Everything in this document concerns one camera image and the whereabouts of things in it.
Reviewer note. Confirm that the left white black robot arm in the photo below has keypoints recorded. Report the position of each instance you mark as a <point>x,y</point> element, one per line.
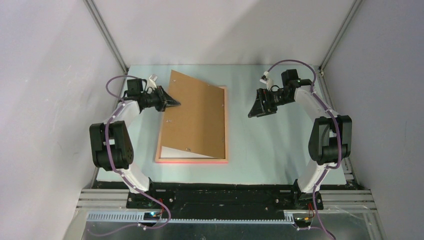
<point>111,145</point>

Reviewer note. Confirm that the left aluminium corner post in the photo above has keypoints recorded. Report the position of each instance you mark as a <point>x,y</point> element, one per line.
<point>106,34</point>

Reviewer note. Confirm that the brown backing board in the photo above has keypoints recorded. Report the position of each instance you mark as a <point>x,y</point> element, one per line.
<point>198,125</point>

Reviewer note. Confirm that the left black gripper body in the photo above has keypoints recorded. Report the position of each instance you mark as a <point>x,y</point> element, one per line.
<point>155,99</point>

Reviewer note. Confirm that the orange wooden picture frame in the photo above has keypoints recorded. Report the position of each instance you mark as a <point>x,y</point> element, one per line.
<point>158,159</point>

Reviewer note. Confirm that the aluminium corner post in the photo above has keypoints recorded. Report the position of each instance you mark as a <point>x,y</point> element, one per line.
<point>106,34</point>
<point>352,12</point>

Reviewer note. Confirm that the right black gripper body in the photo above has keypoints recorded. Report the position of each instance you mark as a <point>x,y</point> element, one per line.
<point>273,100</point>

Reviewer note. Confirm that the building and sky photo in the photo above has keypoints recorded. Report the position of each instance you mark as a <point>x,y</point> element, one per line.
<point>173,153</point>

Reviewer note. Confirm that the aluminium front rail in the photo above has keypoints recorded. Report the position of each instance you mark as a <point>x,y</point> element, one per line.
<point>110,205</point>

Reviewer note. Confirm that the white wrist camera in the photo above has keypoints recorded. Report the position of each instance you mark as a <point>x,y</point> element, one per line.
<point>151,82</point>
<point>265,79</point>

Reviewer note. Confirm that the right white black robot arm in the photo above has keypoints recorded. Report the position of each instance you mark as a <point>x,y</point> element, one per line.
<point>331,134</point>

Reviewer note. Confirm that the right aluminium corner post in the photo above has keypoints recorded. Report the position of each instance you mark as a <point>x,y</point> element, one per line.
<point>352,12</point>

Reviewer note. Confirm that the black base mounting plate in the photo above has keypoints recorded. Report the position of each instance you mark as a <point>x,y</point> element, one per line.
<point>170,196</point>

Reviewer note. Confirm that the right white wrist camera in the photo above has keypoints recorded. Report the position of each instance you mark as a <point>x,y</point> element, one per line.
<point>265,79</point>

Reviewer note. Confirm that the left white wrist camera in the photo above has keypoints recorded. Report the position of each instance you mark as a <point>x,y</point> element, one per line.
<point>151,82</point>

